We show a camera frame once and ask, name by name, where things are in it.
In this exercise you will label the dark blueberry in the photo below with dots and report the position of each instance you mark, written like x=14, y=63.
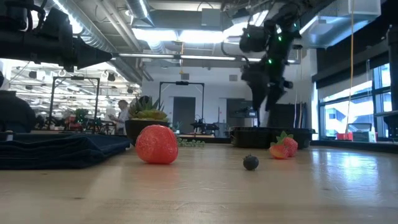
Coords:
x=250, y=162

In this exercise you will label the person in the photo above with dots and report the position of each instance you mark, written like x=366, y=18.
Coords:
x=15, y=112
x=122, y=116

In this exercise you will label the dark blue folded cloth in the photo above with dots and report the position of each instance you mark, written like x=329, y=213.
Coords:
x=56, y=151

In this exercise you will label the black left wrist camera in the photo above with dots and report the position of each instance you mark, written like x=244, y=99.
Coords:
x=57, y=23

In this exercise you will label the white storage box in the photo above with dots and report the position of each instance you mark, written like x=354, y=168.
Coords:
x=363, y=137

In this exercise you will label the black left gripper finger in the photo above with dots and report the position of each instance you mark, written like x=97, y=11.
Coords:
x=93, y=54

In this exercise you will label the succulent plant in black pot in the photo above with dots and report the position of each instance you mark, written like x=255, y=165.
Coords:
x=146, y=130

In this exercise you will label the black gantry frame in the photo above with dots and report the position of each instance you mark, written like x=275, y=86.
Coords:
x=74, y=78
x=182, y=83

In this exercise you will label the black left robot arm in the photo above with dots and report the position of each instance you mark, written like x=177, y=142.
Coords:
x=25, y=45

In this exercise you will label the red plastic bin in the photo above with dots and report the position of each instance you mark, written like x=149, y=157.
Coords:
x=343, y=137

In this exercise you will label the large red strawberry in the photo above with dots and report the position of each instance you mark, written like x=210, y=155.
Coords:
x=157, y=144

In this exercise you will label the long ceiling light tube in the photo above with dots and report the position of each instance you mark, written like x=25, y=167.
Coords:
x=149, y=56

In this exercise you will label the green leafy background plant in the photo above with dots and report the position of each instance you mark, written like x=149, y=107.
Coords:
x=81, y=115

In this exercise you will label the black plastic tupperware container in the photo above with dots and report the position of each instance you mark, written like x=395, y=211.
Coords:
x=252, y=138

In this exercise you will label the dark grey door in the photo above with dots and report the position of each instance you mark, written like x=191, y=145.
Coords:
x=184, y=113

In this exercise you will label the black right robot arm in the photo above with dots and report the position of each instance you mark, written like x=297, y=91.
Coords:
x=284, y=40

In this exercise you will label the silver ceiling air duct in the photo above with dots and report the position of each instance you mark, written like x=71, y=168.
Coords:
x=93, y=34

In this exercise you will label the background black robot arm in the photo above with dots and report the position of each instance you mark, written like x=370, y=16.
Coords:
x=203, y=127

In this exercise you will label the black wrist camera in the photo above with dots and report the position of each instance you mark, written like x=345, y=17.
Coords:
x=57, y=23
x=253, y=39

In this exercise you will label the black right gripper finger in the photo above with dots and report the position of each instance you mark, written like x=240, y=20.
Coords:
x=275, y=96
x=260, y=93

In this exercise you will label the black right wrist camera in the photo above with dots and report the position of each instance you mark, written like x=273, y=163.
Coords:
x=253, y=39

